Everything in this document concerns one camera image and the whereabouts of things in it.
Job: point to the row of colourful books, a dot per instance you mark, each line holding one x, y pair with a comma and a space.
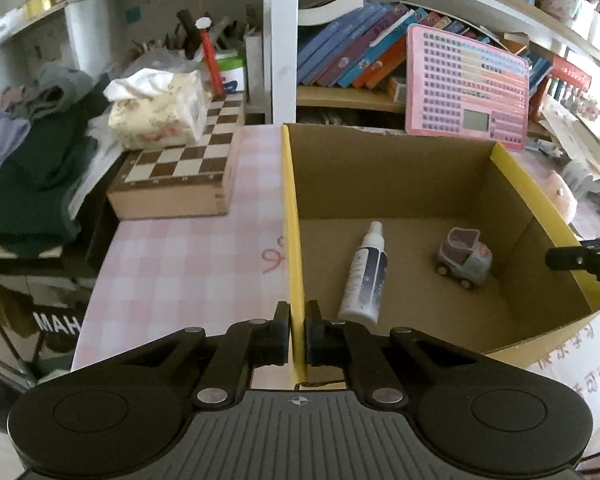
350, 50

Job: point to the pink plush toy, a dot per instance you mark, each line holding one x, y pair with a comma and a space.
562, 200

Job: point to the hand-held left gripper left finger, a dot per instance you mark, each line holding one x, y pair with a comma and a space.
280, 336

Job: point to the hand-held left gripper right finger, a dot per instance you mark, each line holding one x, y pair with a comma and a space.
318, 336

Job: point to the wooden chessboard box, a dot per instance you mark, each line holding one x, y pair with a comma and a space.
180, 180

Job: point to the floral tissue pack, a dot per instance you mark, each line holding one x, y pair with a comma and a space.
155, 115

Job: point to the dark green cloth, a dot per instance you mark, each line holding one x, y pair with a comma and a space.
35, 185

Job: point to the thick paperback book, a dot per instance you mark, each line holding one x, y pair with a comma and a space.
330, 5

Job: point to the white jar with green lid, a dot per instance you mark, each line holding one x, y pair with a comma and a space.
232, 75

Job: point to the grey toy car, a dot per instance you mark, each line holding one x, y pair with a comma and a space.
467, 260

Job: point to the pink learning tablet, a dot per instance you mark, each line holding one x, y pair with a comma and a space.
450, 85

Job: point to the dark bag with white letters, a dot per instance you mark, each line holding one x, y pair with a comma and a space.
35, 310

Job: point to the pile of papers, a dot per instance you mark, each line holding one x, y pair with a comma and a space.
575, 135

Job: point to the grey cloth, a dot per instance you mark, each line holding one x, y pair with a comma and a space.
55, 87

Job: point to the red book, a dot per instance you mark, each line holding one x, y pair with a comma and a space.
570, 72

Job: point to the printed cartoon desk mat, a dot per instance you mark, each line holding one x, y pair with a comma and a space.
580, 360

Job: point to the yellow cardboard box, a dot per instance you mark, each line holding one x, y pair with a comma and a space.
405, 185

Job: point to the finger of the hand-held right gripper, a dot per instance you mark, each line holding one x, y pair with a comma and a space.
562, 258

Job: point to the red pen with white top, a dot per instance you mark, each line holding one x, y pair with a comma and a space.
213, 67

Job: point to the white spray bottle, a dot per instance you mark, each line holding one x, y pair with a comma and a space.
365, 275

